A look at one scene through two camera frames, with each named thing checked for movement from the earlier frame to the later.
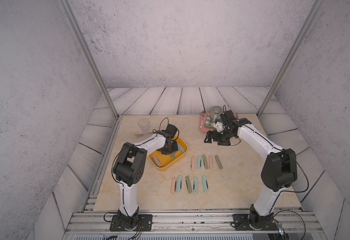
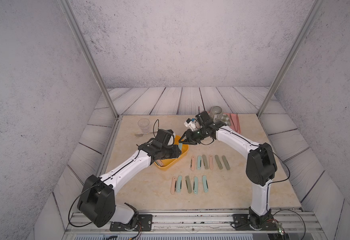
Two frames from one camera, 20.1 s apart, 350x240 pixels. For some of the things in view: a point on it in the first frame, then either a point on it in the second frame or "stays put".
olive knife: (219, 162) stays put
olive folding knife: (205, 162) stays put
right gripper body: (221, 137) → (195, 136)
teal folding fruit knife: (179, 183) stays put
